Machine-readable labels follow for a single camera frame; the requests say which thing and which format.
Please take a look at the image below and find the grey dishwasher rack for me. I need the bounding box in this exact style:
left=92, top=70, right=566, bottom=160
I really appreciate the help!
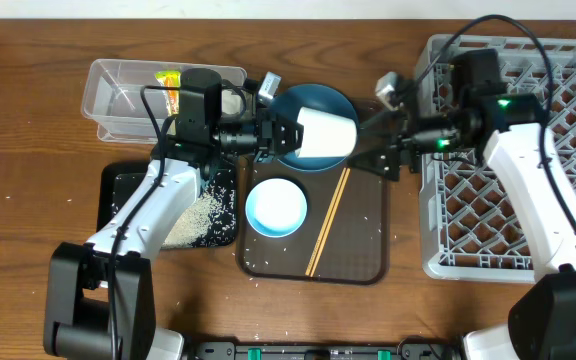
left=415, top=34, right=576, bottom=283

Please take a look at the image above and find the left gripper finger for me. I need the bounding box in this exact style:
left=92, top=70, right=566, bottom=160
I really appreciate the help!
left=267, top=134, right=301, bottom=160
left=269, top=112, right=304, bottom=143

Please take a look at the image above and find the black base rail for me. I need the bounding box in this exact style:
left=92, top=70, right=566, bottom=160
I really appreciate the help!
left=181, top=341, right=463, bottom=360

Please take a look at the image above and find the dark blue plate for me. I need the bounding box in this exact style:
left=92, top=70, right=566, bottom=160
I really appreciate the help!
left=269, top=84, right=359, bottom=172

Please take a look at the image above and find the black plastic tray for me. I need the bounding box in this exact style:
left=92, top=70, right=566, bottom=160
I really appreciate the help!
left=96, top=161, right=238, bottom=250

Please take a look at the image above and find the light blue bowl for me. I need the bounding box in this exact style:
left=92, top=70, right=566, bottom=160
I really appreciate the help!
left=245, top=178, right=308, bottom=238

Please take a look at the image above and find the clear plastic bin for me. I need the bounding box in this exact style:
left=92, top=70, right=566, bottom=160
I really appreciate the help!
left=82, top=59, right=247, bottom=145

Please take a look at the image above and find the wooden chopstick right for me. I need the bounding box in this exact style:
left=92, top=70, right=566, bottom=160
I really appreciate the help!
left=309, top=167, right=352, bottom=278

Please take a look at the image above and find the green orange snack wrapper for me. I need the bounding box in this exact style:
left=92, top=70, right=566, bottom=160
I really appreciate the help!
left=155, top=70, right=181, bottom=116

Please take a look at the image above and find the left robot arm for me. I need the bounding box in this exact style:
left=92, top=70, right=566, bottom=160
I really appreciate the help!
left=43, top=68, right=304, bottom=359

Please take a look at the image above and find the brown serving tray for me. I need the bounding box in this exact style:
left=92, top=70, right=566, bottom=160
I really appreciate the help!
left=237, top=160, right=389, bottom=285

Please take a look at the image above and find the pile of white rice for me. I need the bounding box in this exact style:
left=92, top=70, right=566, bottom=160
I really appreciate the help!
left=162, top=187, right=237, bottom=249

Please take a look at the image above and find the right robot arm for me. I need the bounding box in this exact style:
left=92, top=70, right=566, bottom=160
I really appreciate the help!
left=348, top=49, right=576, bottom=359

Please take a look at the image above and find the white cup green inside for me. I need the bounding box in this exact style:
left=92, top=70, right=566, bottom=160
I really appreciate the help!
left=295, top=107, right=357, bottom=158

